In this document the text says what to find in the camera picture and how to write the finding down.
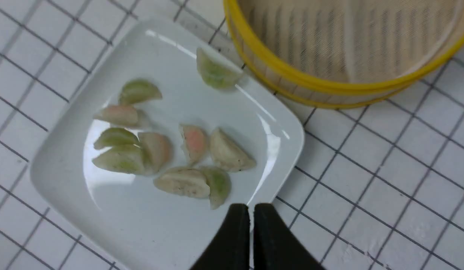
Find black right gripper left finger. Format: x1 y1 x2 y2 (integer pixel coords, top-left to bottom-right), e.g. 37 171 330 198
191 204 250 270

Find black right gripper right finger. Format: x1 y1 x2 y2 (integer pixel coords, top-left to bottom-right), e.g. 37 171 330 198
254 203 324 270

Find cream white dumpling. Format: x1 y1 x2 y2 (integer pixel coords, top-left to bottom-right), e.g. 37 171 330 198
210 127 256 172

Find pale green dumpling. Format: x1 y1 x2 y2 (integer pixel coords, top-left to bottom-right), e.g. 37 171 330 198
118 78 162 105
93 127 139 150

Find pale pink dumpling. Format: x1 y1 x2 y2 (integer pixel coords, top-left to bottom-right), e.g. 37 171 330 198
93 105 150 129

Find cream dumpling on plate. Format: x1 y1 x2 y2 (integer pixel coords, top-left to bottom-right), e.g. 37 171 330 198
153 167 210 199

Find white square plate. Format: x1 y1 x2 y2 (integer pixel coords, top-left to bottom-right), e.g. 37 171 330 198
30 17 305 270

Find pale green dumpling on plate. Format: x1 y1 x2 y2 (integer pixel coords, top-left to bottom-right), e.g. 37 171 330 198
118 78 162 105

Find green edged dumpling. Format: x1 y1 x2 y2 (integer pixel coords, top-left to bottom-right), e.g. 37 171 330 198
199 166 231 210

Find pinkish dumpling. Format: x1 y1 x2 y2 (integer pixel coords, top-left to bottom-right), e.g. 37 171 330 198
138 132 172 173

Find white checked tablecloth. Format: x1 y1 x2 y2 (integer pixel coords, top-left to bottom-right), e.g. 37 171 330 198
0 0 464 270

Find light green dumpling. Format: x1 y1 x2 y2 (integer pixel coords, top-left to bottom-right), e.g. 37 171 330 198
92 145 146 175

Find yellow rimmed bamboo steamer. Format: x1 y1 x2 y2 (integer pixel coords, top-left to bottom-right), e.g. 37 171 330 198
223 0 464 109

